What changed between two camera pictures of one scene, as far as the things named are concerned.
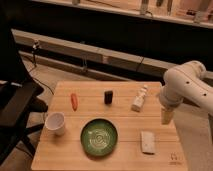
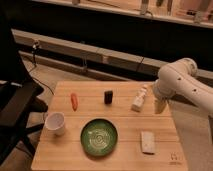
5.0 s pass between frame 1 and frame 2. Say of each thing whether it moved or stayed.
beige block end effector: moved
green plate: stayed
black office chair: stayed
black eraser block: stayed
